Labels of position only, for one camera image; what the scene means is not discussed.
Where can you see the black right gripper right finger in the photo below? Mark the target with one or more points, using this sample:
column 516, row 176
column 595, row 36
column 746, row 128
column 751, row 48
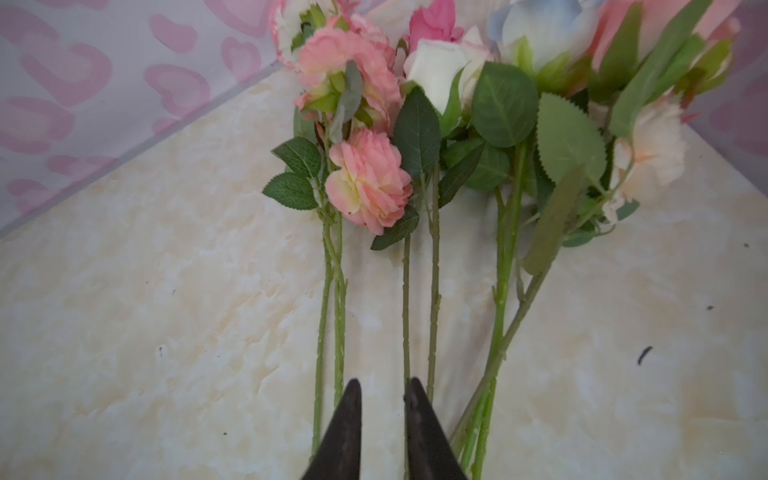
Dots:
column 430, row 456

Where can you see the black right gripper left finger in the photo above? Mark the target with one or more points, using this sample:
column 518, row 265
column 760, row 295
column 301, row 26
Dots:
column 339, row 454

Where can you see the pink carnation spray stem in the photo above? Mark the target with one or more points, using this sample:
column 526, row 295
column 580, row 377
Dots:
column 340, row 162

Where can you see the bunch of artificial flowers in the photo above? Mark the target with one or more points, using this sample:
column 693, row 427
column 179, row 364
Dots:
column 568, row 112

